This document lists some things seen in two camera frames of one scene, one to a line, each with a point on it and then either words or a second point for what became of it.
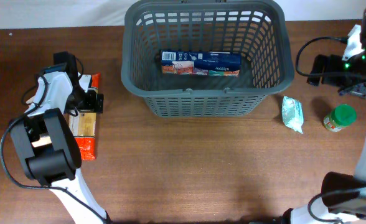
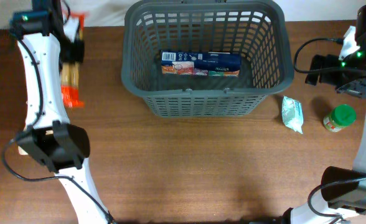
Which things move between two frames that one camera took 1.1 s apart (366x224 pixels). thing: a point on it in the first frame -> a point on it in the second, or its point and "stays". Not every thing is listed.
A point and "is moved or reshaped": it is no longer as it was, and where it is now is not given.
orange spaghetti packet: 83,126 is moved or reshaped
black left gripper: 93,102 -> 79,56
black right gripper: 331,66 stays
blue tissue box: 198,63 stays
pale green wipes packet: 292,113 stays
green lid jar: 340,116 stays
